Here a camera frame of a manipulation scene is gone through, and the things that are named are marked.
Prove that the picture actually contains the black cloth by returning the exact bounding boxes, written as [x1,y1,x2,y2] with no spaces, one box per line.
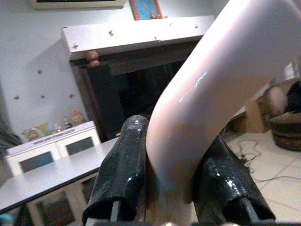
[285,81,301,114]

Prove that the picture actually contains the cardboard box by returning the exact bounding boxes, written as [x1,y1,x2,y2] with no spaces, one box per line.
[229,98,271,134]

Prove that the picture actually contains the orange framed picture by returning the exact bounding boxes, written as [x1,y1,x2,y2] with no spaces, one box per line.
[129,0,164,21]

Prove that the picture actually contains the white low cabinet glass doors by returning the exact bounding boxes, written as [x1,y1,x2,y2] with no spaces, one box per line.
[5,121,102,226]

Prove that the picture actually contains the brown round pouf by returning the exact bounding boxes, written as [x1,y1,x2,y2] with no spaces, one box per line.
[269,80,301,152]

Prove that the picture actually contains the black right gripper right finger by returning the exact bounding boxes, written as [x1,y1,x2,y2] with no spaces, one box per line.
[193,135,276,225]

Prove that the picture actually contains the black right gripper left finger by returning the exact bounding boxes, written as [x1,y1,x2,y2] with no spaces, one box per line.
[81,114,150,226]

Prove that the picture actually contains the brown figurine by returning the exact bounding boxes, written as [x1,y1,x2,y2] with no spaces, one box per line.
[70,108,87,125]

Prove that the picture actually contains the colourful toy figures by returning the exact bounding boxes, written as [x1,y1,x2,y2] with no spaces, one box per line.
[21,122,49,142]

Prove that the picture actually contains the brown hanging ornament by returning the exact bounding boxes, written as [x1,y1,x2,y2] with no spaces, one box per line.
[86,50,101,67]

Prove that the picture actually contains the white broom handle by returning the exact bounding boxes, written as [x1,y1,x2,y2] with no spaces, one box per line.
[145,0,301,223]

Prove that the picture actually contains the dark fireplace with white mantel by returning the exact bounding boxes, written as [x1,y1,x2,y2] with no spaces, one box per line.
[61,15,216,143]

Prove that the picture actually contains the white table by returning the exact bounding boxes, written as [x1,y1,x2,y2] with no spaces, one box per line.
[0,137,120,214]

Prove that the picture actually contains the black cable on floor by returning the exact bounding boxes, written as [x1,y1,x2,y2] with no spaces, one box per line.
[226,136,301,183]

